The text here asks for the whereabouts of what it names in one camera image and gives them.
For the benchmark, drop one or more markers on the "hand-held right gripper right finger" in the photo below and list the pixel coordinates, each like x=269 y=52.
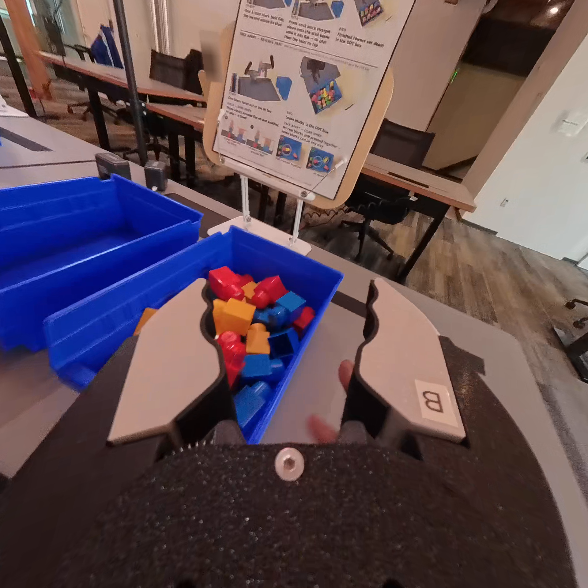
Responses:
x=399 y=367

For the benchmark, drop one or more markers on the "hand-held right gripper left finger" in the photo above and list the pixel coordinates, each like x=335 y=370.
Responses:
x=170 y=367

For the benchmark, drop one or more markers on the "blue plastic bin with blocks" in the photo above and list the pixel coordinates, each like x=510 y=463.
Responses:
x=115 y=317

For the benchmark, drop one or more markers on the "pile of colourful mega blocks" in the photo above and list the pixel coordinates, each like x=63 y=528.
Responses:
x=257 y=321

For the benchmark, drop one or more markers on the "black chair base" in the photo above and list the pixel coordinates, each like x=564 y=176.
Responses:
x=579 y=349

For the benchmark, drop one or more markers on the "wooden desk with black legs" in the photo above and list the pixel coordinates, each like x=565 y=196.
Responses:
x=413 y=177

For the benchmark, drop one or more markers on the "dark grey clamp block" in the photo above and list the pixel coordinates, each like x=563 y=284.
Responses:
x=155 y=173
x=112 y=165

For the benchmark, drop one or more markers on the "instruction sheet on stand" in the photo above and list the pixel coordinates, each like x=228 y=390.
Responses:
x=365 y=151

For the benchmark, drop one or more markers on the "long wooden desk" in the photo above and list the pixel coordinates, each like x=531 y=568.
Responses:
x=179 y=115
x=115 y=78

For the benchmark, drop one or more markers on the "printed instruction poster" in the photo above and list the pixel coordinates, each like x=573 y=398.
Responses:
x=312 y=92

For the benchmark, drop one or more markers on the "white paper sheet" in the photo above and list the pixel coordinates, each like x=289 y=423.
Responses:
x=9 y=108

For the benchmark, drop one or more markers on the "blue jacket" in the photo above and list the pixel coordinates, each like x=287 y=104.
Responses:
x=108 y=50

